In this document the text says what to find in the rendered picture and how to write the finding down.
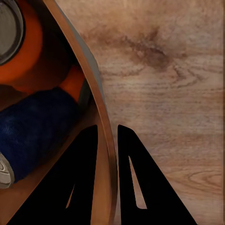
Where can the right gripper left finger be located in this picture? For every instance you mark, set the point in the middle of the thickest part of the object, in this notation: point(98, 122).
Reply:
point(76, 167)

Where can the can of soda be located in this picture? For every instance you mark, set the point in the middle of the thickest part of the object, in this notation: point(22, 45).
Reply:
point(75, 85)
point(30, 129)
point(31, 56)

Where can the trash can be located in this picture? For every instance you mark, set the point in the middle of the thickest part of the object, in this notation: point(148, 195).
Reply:
point(106, 174)

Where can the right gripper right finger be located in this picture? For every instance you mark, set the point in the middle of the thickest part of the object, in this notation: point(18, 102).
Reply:
point(164, 207)

